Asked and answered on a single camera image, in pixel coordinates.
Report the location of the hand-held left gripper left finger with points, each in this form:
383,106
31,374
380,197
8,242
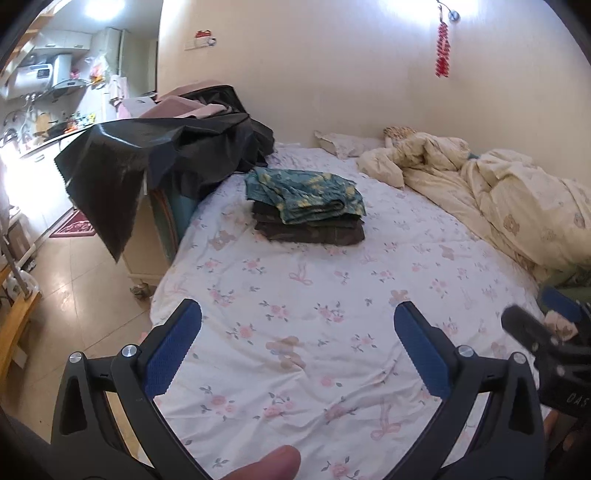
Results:
173,355

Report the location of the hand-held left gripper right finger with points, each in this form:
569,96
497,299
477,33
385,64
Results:
422,355

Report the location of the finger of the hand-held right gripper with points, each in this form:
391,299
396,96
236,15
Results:
561,302
524,325

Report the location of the teal floral shorts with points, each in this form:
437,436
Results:
304,194

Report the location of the folded camouflage pants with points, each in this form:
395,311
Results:
268,214

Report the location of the person's left hand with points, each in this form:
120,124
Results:
272,466

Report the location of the pink bear-print cloth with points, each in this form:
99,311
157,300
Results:
559,326

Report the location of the green cloth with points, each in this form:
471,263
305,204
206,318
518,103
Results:
579,281

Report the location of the cream bear-print quilt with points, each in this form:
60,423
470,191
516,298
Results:
531,203

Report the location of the white floral bed sheet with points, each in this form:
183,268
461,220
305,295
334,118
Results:
323,286

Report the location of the cream bed footboard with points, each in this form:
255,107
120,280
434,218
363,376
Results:
157,230

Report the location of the wooden stool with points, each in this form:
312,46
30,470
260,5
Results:
18,314

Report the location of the red patterned rug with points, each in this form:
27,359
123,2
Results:
74,228

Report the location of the black plastic sheet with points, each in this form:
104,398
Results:
152,147

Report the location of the white kitchen counter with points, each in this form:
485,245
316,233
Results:
41,184

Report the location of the brown patterned cloth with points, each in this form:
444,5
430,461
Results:
399,132

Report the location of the frilled floral pillow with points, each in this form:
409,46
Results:
346,144

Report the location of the white box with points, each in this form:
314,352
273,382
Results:
137,106

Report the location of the black wok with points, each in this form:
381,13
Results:
51,130

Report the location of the range hood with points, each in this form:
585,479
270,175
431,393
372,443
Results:
67,88

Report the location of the plastic bag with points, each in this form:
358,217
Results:
99,70

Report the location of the white refrigerator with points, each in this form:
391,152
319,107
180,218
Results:
115,55

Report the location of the white water heater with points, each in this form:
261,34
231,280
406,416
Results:
41,74

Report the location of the red hanging wall decoration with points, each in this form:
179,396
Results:
442,50

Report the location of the metal wall hook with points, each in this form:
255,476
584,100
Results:
451,13

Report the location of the white wall switch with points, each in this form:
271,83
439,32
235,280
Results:
201,45

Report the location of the red wall sticker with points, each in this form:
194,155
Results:
203,33

